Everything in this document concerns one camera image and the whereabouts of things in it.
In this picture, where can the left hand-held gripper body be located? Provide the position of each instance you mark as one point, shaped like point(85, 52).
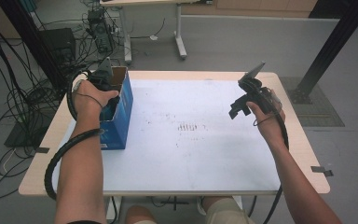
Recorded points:
point(103, 77)

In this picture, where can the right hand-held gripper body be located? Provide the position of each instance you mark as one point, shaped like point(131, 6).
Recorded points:
point(258, 93)

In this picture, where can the blue cardboard box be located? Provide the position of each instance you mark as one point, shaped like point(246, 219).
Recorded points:
point(121, 124)

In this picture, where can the person's left hand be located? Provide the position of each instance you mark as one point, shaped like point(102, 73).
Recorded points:
point(88, 101)

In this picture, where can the person's right hand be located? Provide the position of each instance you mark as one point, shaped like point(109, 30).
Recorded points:
point(270, 127)

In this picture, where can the black box device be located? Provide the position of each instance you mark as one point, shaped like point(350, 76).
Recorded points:
point(59, 43)

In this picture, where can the dark grey floor mat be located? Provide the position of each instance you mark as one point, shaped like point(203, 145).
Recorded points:
point(323, 115)

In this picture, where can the white table mat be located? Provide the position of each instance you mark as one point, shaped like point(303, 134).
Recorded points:
point(183, 161)

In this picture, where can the grey tape piece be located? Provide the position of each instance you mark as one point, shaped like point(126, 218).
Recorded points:
point(321, 170)
point(42, 150)

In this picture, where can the white-legged desk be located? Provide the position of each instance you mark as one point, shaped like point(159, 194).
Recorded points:
point(180, 37)

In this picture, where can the wooden cabinet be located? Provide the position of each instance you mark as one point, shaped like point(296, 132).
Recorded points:
point(261, 6)

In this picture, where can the black floor mat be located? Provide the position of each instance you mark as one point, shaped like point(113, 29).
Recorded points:
point(21, 137)

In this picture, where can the white shoe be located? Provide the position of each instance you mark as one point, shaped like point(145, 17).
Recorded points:
point(200, 206)

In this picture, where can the person's right leg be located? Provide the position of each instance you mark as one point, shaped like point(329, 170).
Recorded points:
point(227, 213)

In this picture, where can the person's leg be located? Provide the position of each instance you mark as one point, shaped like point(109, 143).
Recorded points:
point(140, 216)
point(227, 213)

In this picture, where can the person's left leg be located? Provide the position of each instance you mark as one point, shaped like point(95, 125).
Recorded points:
point(140, 216)

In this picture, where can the black metal frame post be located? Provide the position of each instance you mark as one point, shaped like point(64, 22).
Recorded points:
point(332, 46)
point(28, 31)

